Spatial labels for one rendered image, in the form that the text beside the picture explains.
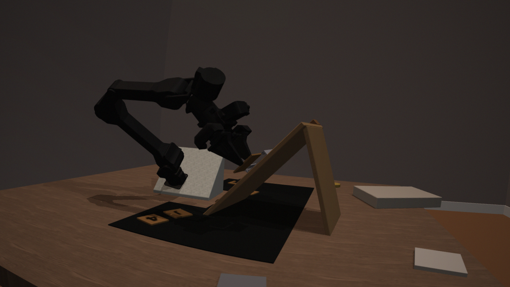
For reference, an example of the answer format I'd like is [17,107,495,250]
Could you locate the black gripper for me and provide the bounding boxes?
[194,105,252,166]

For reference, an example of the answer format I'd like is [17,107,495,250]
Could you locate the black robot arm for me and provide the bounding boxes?
[94,67,250,189]

